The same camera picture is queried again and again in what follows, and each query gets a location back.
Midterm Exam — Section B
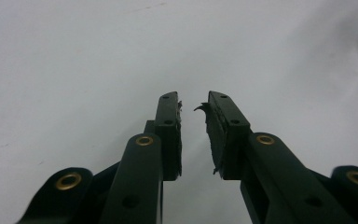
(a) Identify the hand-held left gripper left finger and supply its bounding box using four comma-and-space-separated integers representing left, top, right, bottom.
98, 91, 184, 224

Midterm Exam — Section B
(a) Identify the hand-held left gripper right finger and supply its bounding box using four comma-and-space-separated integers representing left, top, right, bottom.
193, 91, 358, 224

